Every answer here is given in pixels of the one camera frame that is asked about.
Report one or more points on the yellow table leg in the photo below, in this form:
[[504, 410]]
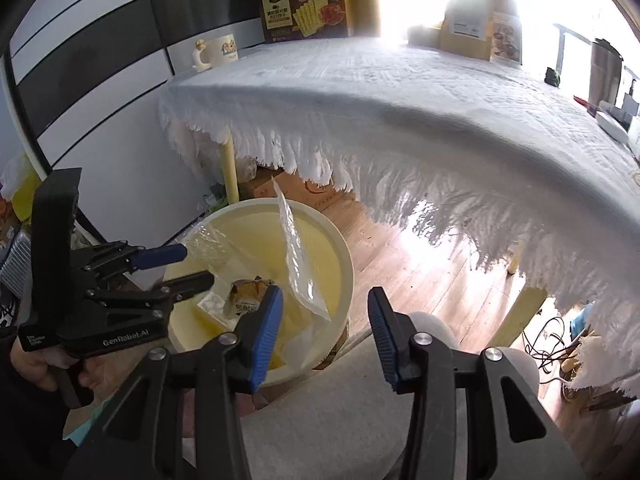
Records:
[[230, 175], [522, 317]]

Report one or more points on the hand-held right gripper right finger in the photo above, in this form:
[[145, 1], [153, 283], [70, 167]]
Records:
[[385, 340]]

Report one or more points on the cardboard box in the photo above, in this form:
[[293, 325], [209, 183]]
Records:
[[295, 192]]

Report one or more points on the clear bubble wrap sheet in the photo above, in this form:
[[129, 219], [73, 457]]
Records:
[[215, 250]]

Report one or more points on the pale yellow plastic wastebasket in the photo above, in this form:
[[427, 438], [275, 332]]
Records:
[[320, 250]]

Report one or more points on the black and white wardrobe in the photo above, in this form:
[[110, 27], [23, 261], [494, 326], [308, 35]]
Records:
[[100, 35]]

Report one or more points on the person's left hand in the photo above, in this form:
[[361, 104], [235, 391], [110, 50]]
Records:
[[30, 367]]

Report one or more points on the small open picture carton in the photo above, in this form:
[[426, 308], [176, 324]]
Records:
[[505, 40]]

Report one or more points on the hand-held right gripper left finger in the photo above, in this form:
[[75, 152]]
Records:
[[265, 340]]

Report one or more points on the person's grey trouser legs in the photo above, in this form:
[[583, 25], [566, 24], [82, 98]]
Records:
[[325, 410]]

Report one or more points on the dark green figurine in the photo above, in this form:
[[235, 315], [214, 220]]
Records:
[[552, 77]]

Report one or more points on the stainless steel tumbler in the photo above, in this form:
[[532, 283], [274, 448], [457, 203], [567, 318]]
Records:
[[605, 75]]

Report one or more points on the orange white wrapper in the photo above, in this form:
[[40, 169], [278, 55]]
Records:
[[247, 292]]

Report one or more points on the yellow bag on floor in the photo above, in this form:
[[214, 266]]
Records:
[[20, 190]]

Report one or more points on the kraft paper pouch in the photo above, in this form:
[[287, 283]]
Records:
[[465, 30]]

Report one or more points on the clear plastic bag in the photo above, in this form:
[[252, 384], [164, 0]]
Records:
[[300, 265]]

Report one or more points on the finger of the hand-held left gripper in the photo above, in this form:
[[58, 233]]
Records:
[[160, 256], [190, 287]]

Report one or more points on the brown cracker box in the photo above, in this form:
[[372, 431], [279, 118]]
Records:
[[310, 10]]

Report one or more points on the cream cartoon mug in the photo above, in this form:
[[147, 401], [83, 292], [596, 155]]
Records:
[[220, 52]]

